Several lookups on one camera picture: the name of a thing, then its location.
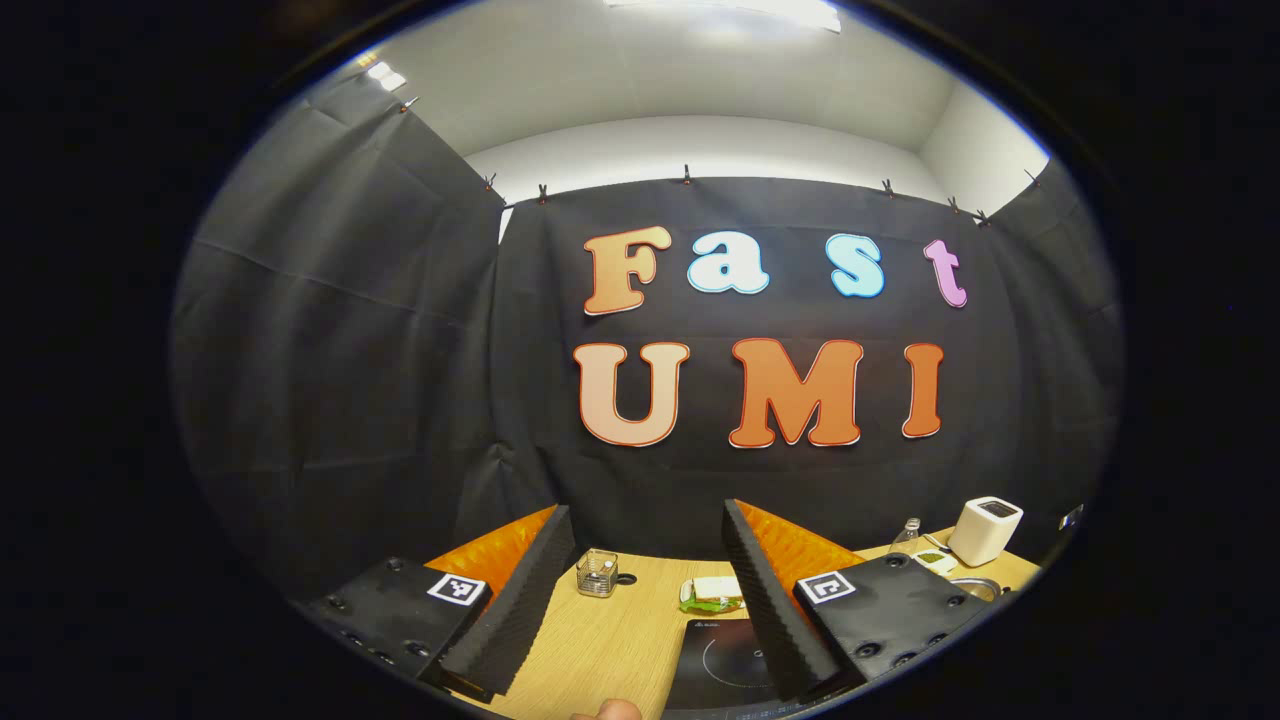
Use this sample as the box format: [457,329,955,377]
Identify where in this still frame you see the white toaster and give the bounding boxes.
[948,496,1024,568]

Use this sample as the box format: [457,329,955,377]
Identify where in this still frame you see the small glass jar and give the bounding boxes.
[576,548,619,598]

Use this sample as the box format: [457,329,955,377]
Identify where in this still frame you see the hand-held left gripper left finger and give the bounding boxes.
[295,505,579,704]

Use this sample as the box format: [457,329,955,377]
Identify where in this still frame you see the black induction cooktop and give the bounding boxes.
[660,618,801,713]

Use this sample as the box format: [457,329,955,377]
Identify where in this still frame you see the row of black cloth clips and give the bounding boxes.
[400,97,1043,226]

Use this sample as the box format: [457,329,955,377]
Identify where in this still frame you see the sandwich with lettuce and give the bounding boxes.
[679,575,746,615]

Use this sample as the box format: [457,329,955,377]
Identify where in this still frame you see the black backdrop cloth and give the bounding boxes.
[170,70,1126,601]

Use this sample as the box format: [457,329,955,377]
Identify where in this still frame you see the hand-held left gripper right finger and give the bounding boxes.
[722,499,991,701]

